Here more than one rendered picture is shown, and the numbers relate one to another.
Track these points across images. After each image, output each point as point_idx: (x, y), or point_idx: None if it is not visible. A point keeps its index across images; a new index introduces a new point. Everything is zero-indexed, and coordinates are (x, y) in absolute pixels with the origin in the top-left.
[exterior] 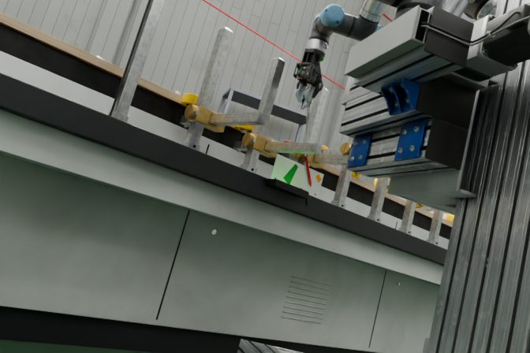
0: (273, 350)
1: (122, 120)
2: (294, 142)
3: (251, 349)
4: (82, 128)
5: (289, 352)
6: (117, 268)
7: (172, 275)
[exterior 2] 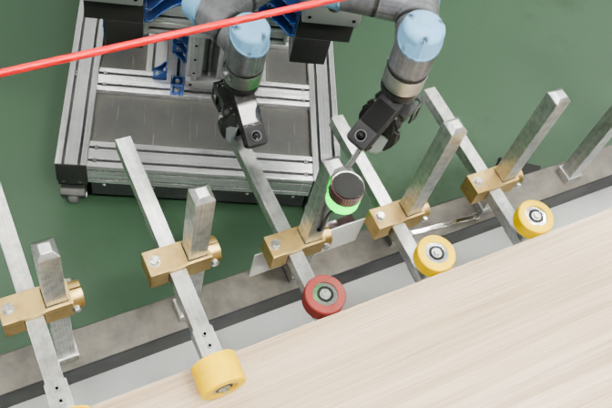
0: (318, 166)
1: (557, 163)
2: (326, 275)
3: (340, 156)
4: None
5: (302, 168)
6: None
7: None
